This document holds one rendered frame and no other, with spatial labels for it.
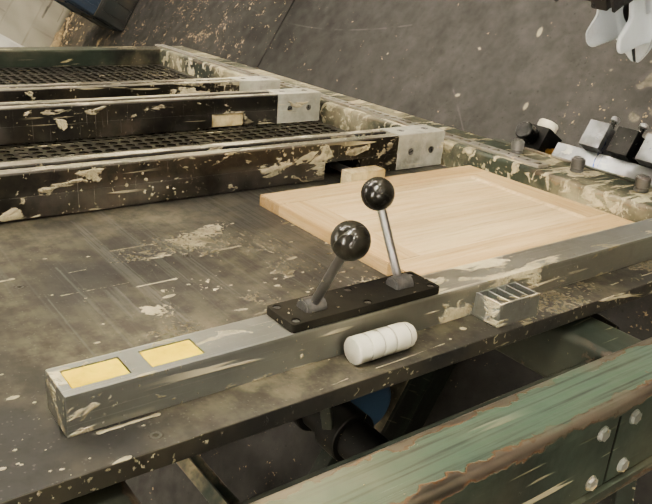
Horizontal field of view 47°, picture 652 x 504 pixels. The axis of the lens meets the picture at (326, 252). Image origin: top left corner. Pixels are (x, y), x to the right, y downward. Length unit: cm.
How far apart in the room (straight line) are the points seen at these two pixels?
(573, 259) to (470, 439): 48
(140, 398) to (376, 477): 23
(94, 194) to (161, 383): 54
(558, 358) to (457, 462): 46
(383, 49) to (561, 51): 85
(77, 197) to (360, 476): 74
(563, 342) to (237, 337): 45
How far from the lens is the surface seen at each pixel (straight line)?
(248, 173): 128
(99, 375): 67
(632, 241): 114
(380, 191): 82
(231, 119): 175
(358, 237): 67
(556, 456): 65
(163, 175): 120
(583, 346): 99
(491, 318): 89
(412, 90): 304
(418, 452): 57
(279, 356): 73
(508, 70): 281
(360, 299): 79
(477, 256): 104
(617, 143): 154
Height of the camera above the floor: 203
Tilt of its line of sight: 43 degrees down
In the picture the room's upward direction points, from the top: 64 degrees counter-clockwise
